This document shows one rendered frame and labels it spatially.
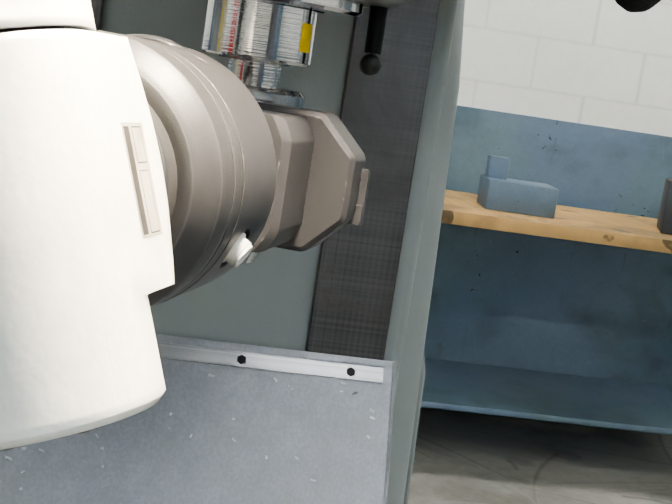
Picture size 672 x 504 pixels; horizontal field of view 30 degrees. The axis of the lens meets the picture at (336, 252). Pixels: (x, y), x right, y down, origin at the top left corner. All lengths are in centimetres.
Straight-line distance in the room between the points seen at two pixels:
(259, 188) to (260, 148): 1
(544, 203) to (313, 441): 341
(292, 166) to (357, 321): 50
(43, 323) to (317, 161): 21
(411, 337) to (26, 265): 70
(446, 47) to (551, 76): 402
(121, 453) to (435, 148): 33
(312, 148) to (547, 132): 448
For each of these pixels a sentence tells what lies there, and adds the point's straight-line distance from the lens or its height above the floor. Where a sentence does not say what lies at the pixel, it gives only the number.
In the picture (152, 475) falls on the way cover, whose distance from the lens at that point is 92.
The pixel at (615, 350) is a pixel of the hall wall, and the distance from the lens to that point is 519.
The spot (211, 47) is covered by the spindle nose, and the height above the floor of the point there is 128.
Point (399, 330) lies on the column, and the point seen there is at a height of 109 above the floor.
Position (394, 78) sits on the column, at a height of 128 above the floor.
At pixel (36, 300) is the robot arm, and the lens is 30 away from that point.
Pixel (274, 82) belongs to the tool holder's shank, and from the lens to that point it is 54.
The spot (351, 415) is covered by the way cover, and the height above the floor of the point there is 103.
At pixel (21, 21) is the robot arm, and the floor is 128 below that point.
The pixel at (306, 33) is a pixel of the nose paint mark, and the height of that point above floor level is 129.
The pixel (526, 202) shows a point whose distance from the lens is 430.
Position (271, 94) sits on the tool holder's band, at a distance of 53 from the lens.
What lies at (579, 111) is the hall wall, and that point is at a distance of 500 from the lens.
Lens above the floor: 128
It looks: 8 degrees down
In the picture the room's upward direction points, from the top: 9 degrees clockwise
